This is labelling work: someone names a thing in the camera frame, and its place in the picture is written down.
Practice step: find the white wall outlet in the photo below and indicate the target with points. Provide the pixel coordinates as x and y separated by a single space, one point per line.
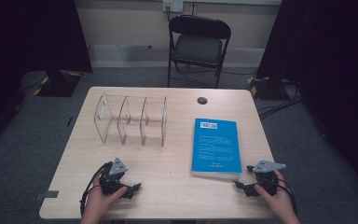
173 4

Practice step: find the person's right hand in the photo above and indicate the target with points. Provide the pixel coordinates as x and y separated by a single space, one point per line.
279 200

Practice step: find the black stand base yellow tape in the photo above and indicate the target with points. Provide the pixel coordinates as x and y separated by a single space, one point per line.
59 85
265 88

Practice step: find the black folding chair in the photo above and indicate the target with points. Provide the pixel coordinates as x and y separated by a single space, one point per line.
199 46

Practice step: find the blue book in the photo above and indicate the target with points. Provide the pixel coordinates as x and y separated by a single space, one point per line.
216 146

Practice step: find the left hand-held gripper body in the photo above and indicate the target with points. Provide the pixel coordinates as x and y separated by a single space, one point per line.
113 180

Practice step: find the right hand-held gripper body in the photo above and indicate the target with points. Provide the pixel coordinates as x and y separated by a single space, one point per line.
267 180

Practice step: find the black table grommet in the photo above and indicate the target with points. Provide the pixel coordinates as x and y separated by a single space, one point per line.
202 100

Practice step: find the small black floor strip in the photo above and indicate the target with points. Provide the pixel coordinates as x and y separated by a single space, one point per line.
70 121

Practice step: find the grey tape strip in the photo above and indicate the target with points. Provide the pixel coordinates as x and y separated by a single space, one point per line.
48 194

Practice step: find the person's left hand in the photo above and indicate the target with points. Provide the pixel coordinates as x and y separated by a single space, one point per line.
99 202

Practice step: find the clear acrylic book rack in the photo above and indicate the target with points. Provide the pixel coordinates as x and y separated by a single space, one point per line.
130 119

